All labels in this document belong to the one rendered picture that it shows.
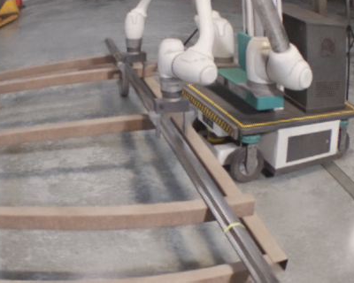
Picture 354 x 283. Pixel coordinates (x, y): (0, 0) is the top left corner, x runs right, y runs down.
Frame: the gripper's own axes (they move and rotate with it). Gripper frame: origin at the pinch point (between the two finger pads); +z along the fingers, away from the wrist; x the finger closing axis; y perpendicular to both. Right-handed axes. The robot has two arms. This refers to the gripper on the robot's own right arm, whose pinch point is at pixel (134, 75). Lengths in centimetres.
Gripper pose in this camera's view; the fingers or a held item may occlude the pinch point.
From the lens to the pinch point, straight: 297.7
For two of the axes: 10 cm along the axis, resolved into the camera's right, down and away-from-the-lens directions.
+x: 9.7, -1.0, 2.2
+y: 2.4, 3.8, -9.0
